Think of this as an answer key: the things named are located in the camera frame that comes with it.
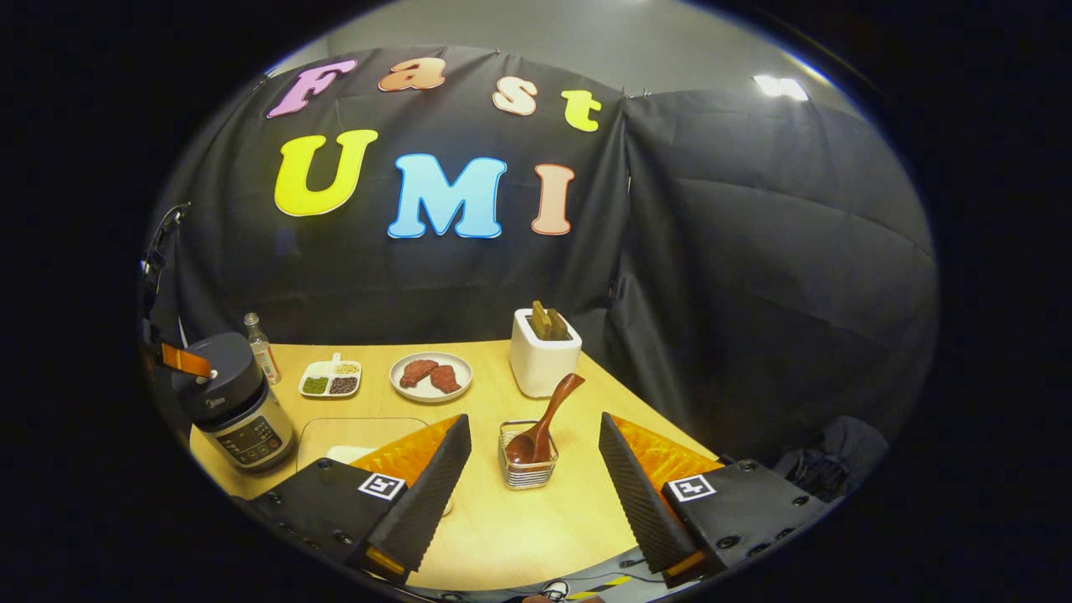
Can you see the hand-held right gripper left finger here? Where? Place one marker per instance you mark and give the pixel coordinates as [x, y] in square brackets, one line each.
[423, 498]

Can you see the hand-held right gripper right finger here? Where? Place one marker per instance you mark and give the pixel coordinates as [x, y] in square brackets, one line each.
[641, 502]

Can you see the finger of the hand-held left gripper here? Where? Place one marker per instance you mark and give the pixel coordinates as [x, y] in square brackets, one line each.
[186, 360]

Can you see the black and silver rice cooker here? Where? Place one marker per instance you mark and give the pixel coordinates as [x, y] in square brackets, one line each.
[234, 402]

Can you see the brown wooden spoon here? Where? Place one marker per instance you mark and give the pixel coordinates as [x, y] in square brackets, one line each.
[544, 419]

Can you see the clear rice tray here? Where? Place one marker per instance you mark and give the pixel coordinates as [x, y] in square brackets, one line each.
[352, 435]

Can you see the white utensil holder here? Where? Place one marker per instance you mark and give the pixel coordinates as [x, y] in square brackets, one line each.
[543, 364]

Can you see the small glass bottle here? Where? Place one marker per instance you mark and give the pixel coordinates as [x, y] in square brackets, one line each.
[263, 352]

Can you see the red meat piece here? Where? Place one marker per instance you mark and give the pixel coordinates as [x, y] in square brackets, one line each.
[446, 379]
[417, 373]

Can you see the white round plate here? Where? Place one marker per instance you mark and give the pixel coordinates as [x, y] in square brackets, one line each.
[465, 377]

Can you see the white divided bean dish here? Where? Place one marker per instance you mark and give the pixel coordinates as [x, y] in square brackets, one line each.
[331, 377]

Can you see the dark bag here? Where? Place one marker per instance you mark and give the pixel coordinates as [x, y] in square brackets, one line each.
[837, 456]

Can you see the black backdrop cloth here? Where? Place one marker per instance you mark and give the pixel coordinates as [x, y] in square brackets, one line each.
[754, 251]

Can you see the small ceiling light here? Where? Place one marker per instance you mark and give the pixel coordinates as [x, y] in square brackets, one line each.
[779, 88]

